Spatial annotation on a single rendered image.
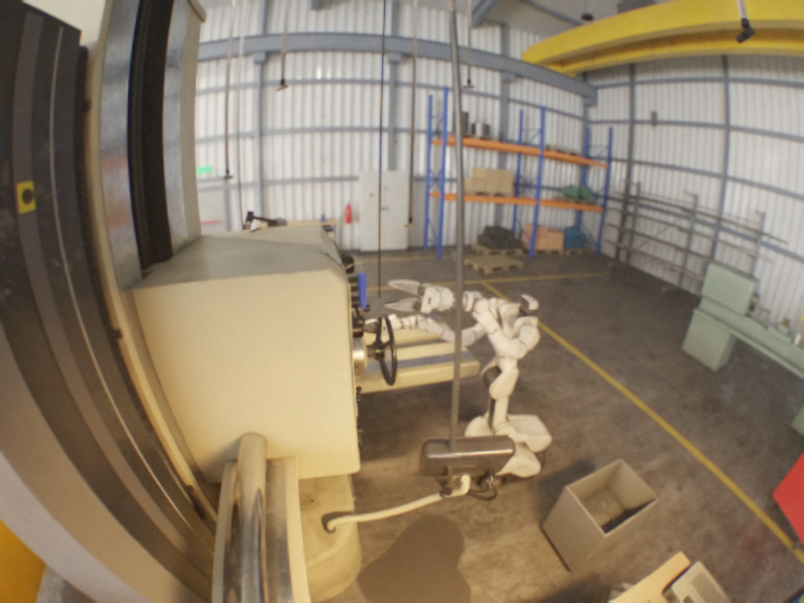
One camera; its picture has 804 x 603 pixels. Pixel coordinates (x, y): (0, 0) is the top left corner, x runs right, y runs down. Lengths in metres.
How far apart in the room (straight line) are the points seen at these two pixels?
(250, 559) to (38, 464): 0.54
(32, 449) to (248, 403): 0.72
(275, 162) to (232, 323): 7.98
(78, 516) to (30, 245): 0.53
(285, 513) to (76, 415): 0.68
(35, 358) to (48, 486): 0.24
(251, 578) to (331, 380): 0.64
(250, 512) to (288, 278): 0.67
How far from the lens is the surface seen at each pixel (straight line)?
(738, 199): 9.74
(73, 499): 0.83
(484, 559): 2.42
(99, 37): 1.05
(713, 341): 5.82
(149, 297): 1.05
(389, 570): 2.33
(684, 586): 1.57
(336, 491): 1.93
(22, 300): 0.74
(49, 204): 0.82
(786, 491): 3.89
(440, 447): 1.20
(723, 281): 5.69
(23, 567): 3.00
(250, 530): 0.99
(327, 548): 1.75
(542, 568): 2.49
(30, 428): 0.74
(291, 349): 1.01
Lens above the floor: 2.17
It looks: 23 degrees down
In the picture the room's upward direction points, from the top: 1 degrees clockwise
